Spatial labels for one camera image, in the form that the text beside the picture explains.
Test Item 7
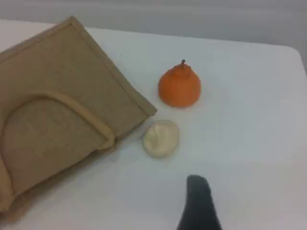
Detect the cream white toy bun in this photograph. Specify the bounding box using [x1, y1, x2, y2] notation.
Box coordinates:
[142, 119, 181, 159]

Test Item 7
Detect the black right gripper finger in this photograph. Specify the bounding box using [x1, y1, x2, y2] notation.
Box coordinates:
[176, 174, 223, 230]

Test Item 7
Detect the brown jute tote bag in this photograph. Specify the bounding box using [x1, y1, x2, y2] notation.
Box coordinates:
[0, 15, 158, 214]

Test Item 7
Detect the orange toy pear-shaped fruit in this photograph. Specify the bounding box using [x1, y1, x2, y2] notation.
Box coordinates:
[158, 58, 202, 109]

